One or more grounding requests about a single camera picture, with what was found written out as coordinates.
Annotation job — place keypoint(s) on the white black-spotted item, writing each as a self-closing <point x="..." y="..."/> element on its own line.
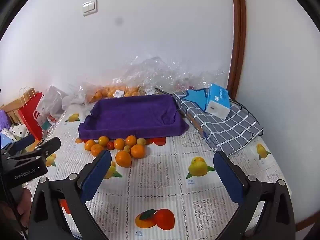
<point x="17" y="130"/>

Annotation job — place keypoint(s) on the large crumpled clear bag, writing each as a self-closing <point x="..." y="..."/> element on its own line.
<point x="155" y="72"/>

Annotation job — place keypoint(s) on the brown wooden door frame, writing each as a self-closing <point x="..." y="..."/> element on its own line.
<point x="237" y="30"/>

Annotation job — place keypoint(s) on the clear bag of mandarins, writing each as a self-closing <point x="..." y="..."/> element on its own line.
<point x="110" y="91"/>

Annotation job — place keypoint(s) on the fruit-print lace tablecloth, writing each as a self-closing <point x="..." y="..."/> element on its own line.
<point x="160" y="180"/>

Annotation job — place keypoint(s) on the white light switch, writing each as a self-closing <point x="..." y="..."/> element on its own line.
<point x="90" y="7"/>

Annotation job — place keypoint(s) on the white red teal packet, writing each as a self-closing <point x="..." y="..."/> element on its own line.
<point x="46" y="122"/>

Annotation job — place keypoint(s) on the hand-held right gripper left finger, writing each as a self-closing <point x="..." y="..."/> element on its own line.
<point x="96" y="177"/>

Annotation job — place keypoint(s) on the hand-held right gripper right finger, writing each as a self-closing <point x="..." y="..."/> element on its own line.
<point x="228" y="177"/>

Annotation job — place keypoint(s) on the thin black rod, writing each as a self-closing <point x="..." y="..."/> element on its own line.
<point x="162" y="91"/>

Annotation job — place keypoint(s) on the purple fluffy item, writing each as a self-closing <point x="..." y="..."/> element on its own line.
<point x="3" y="120"/>

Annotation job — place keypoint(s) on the small yellow-green fruit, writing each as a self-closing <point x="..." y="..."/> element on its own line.
<point x="127" y="148"/>
<point x="141" y="141"/>

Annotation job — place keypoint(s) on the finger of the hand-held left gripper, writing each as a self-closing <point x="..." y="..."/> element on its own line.
<point x="23" y="142"/>
<point x="50" y="145"/>

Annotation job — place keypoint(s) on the grey checked cloth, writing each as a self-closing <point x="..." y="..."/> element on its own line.
<point x="230" y="130"/>

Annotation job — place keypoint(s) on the purple towel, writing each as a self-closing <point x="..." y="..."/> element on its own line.
<point x="132" y="115"/>

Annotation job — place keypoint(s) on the person's left hand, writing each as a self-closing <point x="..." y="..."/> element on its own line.
<point x="23" y="203"/>

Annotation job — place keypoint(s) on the blue white tissue pack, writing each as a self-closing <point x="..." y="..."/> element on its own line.
<point x="217" y="100"/>

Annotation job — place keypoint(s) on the red paper bag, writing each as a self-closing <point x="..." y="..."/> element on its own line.
<point x="30" y="117"/>

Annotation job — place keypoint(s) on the clear plastic bag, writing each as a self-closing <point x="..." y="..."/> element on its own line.
<point x="75" y="97"/>

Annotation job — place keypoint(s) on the light blue item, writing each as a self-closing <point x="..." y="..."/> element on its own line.
<point x="3" y="140"/>

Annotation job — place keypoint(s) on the small red fruit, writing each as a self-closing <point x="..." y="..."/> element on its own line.
<point x="110" y="145"/>

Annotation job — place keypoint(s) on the pile of oranges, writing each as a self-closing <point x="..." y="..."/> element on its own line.
<point x="123" y="158"/>

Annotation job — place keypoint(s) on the white plastic bag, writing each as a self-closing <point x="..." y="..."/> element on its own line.
<point x="52" y="100"/>

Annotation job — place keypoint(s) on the brown paper bag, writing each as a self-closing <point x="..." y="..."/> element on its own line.
<point x="12" y="107"/>

